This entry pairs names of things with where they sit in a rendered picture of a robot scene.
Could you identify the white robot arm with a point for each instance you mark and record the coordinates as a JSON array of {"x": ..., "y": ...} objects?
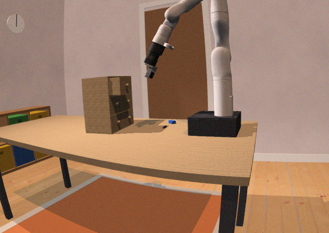
[{"x": 221, "y": 55}]

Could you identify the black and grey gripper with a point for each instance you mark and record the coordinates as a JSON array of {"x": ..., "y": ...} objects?
[{"x": 156, "y": 49}]

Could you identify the brown wooden chest of drawers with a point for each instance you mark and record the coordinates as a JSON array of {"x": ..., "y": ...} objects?
[{"x": 96, "y": 105}]

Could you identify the brown wooden drawer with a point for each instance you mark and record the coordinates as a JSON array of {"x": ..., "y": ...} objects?
[
  {"x": 117, "y": 122},
  {"x": 126, "y": 101},
  {"x": 119, "y": 85},
  {"x": 127, "y": 117},
  {"x": 115, "y": 104}
]

